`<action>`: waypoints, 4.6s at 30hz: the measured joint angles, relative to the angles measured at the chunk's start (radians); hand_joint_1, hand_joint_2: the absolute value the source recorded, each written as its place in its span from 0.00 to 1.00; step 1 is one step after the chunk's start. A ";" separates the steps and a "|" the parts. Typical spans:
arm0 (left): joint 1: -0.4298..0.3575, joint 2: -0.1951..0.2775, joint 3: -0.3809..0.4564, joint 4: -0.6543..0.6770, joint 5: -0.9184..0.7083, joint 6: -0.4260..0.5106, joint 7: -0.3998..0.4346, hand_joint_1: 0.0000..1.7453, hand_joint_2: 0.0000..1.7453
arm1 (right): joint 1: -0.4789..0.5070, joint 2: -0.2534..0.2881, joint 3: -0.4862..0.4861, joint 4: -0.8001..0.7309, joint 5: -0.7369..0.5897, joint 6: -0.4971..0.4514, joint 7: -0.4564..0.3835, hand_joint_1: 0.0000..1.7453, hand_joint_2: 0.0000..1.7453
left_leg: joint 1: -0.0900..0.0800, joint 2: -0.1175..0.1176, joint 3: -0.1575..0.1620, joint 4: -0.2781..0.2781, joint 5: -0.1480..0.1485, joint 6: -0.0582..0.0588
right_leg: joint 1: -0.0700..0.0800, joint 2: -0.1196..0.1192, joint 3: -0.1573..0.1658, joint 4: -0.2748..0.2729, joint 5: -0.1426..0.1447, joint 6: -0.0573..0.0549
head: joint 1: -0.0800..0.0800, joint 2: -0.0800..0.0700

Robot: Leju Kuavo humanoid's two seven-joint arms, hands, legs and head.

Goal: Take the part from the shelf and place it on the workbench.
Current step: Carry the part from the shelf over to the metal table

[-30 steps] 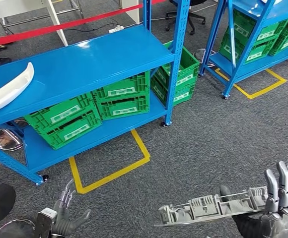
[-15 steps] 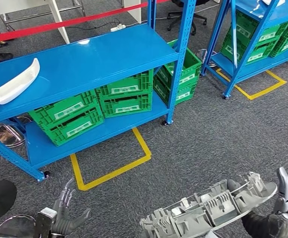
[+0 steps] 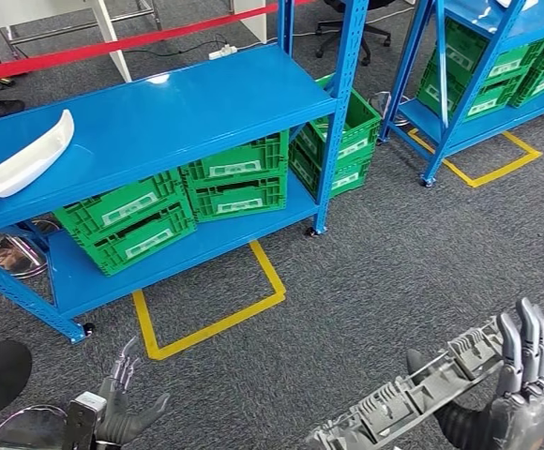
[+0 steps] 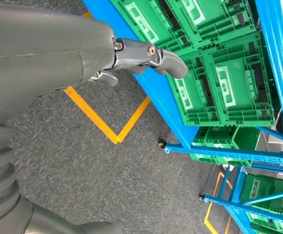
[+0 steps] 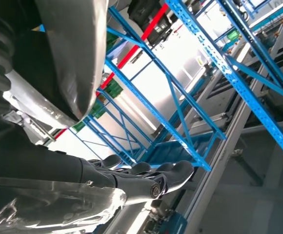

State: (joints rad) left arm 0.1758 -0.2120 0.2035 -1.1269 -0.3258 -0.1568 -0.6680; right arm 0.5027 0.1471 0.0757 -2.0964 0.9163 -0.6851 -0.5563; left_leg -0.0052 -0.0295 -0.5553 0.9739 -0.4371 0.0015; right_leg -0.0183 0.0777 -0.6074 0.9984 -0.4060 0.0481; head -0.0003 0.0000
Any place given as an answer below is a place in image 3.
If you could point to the white desk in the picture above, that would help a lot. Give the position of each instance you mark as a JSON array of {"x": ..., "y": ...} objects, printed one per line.
[{"x": 28, "y": 9}]

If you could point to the white power strip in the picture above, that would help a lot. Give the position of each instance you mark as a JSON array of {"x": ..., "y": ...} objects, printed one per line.
[{"x": 223, "y": 52}]

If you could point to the blue metal shelf rack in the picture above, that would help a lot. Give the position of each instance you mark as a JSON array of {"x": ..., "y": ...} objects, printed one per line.
[
  {"x": 511, "y": 22},
  {"x": 159, "y": 105}
]

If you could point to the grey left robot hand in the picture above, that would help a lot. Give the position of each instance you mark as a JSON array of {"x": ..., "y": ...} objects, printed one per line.
[{"x": 117, "y": 416}]

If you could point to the white curved plastic trim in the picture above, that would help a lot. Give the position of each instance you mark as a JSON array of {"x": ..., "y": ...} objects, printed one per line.
[{"x": 28, "y": 161}]

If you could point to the white desk side panel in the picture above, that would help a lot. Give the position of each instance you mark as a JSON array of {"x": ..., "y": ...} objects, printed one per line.
[{"x": 251, "y": 18}]

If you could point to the chrome table frame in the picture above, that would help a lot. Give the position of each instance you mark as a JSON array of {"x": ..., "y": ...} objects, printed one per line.
[{"x": 66, "y": 29}]

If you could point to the grey plastic wheel hubcap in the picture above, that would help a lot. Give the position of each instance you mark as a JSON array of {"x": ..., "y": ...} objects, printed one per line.
[{"x": 393, "y": 397}]

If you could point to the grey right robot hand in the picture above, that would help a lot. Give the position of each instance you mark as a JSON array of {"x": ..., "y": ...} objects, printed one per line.
[{"x": 525, "y": 410}]

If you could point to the black office chair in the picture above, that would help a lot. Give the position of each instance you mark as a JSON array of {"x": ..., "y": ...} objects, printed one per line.
[{"x": 347, "y": 31}]

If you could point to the red barrier tape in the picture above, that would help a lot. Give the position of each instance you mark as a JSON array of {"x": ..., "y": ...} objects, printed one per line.
[{"x": 113, "y": 44}]

